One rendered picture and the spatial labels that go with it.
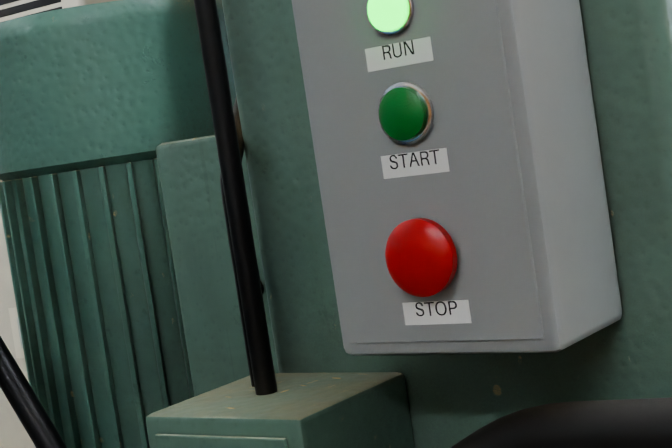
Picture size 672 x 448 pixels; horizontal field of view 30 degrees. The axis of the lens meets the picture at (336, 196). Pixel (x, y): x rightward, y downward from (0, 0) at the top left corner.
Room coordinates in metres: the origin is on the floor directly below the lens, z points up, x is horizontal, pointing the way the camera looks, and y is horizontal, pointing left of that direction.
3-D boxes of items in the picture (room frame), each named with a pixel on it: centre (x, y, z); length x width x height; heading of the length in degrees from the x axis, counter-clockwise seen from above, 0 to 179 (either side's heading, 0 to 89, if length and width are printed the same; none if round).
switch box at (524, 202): (0.50, -0.05, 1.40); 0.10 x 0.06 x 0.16; 54
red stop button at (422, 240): (0.48, -0.03, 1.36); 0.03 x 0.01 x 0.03; 54
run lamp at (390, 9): (0.48, -0.03, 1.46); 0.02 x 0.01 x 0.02; 54
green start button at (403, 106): (0.48, -0.03, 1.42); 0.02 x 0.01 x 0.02; 54
